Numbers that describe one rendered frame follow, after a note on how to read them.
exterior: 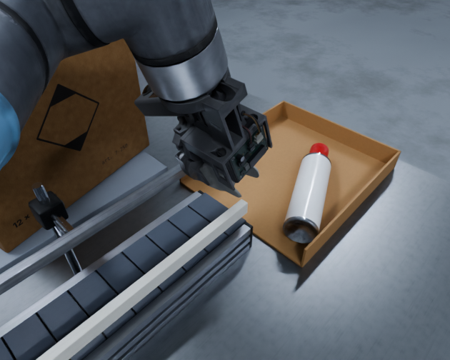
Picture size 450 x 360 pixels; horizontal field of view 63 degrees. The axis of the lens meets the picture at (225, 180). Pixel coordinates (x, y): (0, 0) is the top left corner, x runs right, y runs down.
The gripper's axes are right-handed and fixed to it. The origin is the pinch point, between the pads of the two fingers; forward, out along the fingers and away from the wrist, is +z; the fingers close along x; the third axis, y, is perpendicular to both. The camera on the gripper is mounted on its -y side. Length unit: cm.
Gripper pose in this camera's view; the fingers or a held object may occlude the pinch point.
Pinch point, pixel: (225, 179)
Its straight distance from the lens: 51.0
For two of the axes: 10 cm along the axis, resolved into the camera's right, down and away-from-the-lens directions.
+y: 7.3, 4.6, -5.1
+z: 2.4, 5.3, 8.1
